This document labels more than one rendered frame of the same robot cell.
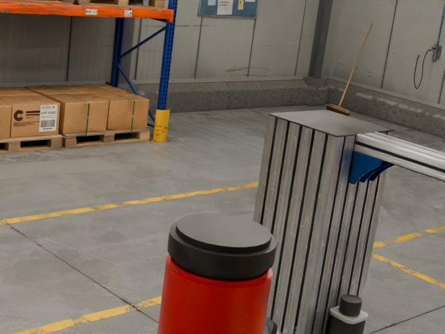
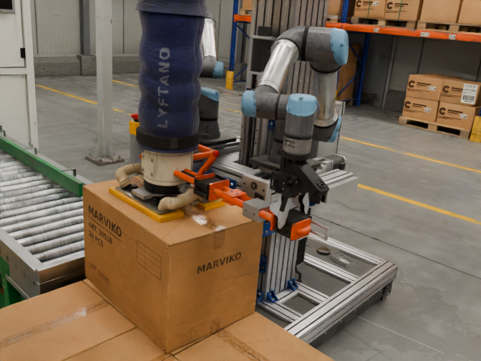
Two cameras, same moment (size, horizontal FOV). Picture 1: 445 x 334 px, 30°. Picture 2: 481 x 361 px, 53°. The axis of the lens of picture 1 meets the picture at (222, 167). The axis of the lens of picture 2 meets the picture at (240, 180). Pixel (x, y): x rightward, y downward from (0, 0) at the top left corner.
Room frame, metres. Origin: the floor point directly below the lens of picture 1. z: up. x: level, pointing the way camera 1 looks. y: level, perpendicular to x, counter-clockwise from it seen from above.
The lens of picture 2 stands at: (1.89, -2.61, 1.61)
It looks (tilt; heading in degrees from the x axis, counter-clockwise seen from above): 19 degrees down; 85
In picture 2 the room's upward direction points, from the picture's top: 5 degrees clockwise
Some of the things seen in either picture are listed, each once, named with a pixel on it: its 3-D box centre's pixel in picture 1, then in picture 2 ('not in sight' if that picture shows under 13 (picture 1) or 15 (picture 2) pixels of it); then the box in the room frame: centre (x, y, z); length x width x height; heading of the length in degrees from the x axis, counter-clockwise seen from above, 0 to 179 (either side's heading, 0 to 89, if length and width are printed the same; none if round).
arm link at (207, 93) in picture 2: not in sight; (205, 102); (1.88, -0.28, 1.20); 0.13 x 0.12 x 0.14; 6
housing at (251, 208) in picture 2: not in sight; (258, 210); (2.05, -1.27, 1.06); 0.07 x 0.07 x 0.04; 40
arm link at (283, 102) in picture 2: not in sight; (299, 109); (2.15, -1.26, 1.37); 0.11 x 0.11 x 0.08; 72
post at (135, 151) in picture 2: not in sight; (137, 203); (1.50, 0.11, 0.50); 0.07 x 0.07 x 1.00; 42
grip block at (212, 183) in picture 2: not in sight; (211, 186); (1.91, -1.11, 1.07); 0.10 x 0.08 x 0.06; 40
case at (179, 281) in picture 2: not in sight; (167, 248); (1.77, -0.93, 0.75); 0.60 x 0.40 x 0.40; 129
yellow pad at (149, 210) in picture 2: not in sight; (144, 198); (1.68, -0.98, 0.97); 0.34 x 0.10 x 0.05; 130
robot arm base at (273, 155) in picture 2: not in sight; (286, 149); (2.23, -0.63, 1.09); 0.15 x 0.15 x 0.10
